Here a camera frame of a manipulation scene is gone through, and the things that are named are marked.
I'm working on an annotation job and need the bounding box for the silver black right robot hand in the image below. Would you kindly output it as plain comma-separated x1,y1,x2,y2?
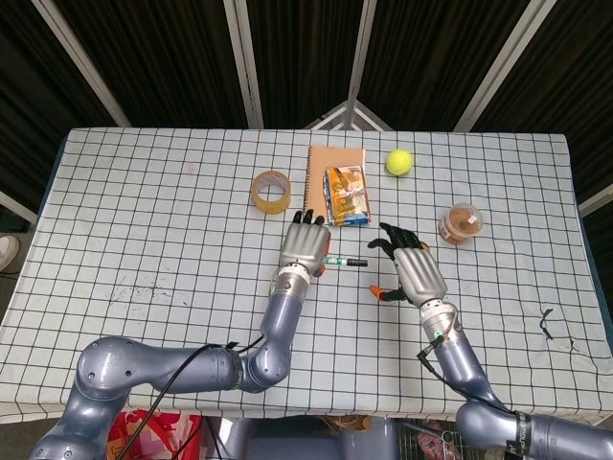
367,221,449,309

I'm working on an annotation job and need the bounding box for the white screen frame post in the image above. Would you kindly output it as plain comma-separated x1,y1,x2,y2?
344,0,380,105
221,0,265,130
451,0,559,132
30,0,133,128

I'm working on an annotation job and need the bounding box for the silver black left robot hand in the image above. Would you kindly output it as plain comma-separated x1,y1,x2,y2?
278,207,333,279

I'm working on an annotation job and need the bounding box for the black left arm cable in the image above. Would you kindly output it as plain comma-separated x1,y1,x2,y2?
121,333,265,460

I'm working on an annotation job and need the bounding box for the yellow packing tape roll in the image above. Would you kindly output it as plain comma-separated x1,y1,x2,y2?
250,169,293,218

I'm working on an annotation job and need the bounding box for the clear jar of rubber bands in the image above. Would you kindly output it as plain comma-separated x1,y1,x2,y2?
439,202,485,247

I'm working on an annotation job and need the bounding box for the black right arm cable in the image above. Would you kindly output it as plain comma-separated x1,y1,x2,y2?
415,306,514,419

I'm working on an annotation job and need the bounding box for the colourful snack packet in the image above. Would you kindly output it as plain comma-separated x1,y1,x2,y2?
323,164,373,228

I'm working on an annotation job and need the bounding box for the white frame rail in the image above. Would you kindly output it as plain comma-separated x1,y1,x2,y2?
578,183,613,217
0,190,39,226

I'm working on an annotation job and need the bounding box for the brown spiral notebook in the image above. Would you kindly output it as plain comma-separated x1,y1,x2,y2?
303,145,368,219

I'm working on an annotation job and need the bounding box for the white triangular frame base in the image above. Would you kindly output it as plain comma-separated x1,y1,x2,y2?
303,99,396,132

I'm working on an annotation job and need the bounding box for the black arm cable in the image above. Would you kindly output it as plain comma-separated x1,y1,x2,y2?
415,306,514,419
121,333,265,460

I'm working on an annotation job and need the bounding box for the white black checkered tablecloth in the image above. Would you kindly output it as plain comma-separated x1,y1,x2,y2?
0,126,613,426

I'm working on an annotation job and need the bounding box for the red plastic bag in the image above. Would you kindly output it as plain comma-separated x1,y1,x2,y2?
105,408,205,460

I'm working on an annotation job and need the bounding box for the metal wire basket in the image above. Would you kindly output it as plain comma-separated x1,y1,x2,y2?
398,418,464,460

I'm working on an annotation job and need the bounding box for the yellow tennis ball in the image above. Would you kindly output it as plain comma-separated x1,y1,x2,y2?
385,148,416,178

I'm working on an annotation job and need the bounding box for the white shoe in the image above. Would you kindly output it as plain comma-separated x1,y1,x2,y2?
0,234,22,273

